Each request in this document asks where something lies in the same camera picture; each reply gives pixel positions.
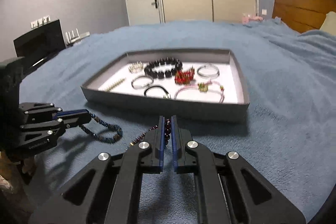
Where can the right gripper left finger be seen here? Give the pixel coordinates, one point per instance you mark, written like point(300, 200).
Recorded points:
point(107, 189)

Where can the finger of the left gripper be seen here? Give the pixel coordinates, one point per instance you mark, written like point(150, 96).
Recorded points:
point(82, 114)
point(70, 123)

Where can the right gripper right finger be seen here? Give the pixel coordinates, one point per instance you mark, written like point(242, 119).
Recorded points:
point(228, 189)

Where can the grey shallow jewelry tray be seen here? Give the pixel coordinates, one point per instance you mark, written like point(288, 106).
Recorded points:
point(227, 99)

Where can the person's left hand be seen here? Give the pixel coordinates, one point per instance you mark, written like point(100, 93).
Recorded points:
point(11, 171)

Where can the straight pearl hair clip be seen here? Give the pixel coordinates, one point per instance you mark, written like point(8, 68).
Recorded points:
point(112, 86)

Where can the round pearl hair clip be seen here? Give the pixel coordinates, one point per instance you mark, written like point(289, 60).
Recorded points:
point(136, 67)

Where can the white wifi router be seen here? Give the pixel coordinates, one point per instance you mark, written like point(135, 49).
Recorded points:
point(74, 37)

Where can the black television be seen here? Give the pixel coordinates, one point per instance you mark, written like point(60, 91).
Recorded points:
point(40, 43)

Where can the pink box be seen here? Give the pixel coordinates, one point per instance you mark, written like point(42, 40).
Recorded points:
point(246, 18)

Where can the pale yellow pillow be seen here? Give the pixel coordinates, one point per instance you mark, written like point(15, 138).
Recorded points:
point(329, 24)

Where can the wooden headboard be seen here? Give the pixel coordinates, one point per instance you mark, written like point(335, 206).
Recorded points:
point(303, 15)

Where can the white wall outlet strip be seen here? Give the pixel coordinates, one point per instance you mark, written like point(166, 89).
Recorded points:
point(40, 22)

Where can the black door handle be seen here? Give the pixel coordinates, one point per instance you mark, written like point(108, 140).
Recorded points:
point(155, 4)

